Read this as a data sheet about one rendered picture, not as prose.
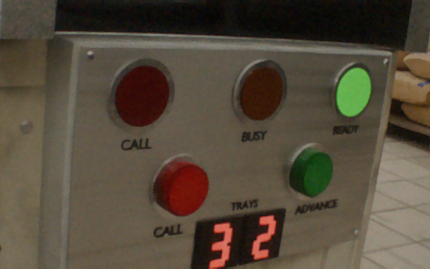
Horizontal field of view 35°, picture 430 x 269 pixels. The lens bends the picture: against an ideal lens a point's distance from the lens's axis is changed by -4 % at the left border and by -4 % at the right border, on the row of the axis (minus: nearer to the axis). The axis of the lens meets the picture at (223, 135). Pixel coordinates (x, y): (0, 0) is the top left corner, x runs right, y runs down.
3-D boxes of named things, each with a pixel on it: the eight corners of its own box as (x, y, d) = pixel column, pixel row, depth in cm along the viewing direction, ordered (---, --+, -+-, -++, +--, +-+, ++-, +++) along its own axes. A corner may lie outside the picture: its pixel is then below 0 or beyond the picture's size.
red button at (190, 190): (147, 211, 39) (152, 159, 38) (191, 205, 41) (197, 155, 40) (163, 220, 37) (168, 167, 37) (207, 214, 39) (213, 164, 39)
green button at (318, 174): (281, 192, 45) (287, 147, 44) (314, 187, 47) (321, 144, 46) (298, 200, 44) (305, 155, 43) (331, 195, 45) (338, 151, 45)
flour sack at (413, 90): (337, 83, 444) (341, 57, 440) (378, 84, 470) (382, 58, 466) (426, 110, 390) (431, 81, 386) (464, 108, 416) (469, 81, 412)
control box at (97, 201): (35, 276, 39) (47, 32, 35) (330, 224, 53) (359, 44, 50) (62, 305, 36) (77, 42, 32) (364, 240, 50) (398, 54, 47)
